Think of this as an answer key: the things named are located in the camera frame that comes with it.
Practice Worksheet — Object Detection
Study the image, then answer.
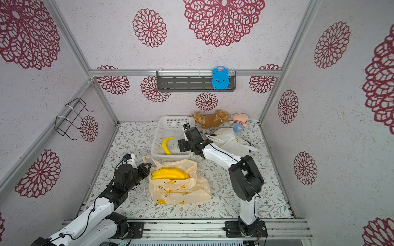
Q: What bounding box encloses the black wire wall rack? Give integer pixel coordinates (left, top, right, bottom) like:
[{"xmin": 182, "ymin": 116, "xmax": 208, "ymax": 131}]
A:
[{"xmin": 54, "ymin": 97, "xmax": 94, "ymax": 141}]

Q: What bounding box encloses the pink doll blue outfit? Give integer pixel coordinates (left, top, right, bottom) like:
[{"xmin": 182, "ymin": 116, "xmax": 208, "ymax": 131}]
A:
[{"xmin": 230, "ymin": 113, "xmax": 250, "ymax": 134}]

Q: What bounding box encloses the orange-yellow banana bunch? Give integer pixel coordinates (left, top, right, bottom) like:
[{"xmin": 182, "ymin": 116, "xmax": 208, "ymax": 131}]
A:
[{"xmin": 151, "ymin": 168, "xmax": 189, "ymax": 180}]

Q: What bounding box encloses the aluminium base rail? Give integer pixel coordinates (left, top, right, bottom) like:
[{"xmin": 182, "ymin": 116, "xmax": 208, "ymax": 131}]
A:
[{"xmin": 51, "ymin": 219, "xmax": 314, "ymax": 246}]

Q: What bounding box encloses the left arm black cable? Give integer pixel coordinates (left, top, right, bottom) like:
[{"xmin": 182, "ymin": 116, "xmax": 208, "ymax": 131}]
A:
[{"xmin": 46, "ymin": 196, "xmax": 99, "ymax": 244}]

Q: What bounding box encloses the grey wall shelf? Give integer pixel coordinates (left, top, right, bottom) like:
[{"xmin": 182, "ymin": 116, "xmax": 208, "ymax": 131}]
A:
[{"xmin": 156, "ymin": 71, "xmax": 237, "ymax": 93}]

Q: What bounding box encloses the brown teddy bear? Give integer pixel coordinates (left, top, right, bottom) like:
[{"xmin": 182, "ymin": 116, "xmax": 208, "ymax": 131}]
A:
[{"xmin": 193, "ymin": 109, "xmax": 231, "ymax": 129}]

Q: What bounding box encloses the beige plastic bag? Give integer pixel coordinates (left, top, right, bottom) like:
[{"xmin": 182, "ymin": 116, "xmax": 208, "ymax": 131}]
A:
[{"xmin": 143, "ymin": 157, "xmax": 211, "ymax": 205}]

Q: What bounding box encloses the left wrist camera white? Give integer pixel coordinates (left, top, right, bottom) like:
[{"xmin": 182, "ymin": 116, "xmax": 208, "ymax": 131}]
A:
[{"xmin": 122, "ymin": 154, "xmax": 136, "ymax": 168}]

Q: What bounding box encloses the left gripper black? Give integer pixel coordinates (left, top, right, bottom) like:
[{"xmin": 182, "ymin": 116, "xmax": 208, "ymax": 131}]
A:
[{"xmin": 126, "ymin": 162, "xmax": 152, "ymax": 192}]

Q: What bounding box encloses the single yellow banana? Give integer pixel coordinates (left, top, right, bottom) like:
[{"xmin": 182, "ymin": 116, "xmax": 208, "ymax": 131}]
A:
[{"xmin": 162, "ymin": 137, "xmax": 174, "ymax": 155}]

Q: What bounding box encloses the blue alarm clock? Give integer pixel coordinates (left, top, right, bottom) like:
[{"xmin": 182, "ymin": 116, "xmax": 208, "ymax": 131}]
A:
[{"xmin": 211, "ymin": 66, "xmax": 230, "ymax": 90}]

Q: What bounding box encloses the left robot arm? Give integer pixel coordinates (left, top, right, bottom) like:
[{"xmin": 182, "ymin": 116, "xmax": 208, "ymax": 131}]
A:
[{"xmin": 32, "ymin": 163, "xmax": 152, "ymax": 246}]

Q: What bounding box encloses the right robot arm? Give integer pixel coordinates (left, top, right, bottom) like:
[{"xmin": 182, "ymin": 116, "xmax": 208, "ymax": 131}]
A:
[{"xmin": 178, "ymin": 124, "xmax": 267, "ymax": 237}]

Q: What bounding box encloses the white perforated plastic basket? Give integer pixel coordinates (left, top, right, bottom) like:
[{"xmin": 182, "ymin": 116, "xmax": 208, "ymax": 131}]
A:
[{"xmin": 151, "ymin": 116, "xmax": 196, "ymax": 159}]

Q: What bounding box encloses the white plastic bag lemon print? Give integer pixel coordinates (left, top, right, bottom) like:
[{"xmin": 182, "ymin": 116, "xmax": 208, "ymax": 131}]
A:
[{"xmin": 208, "ymin": 128, "xmax": 258, "ymax": 157}]

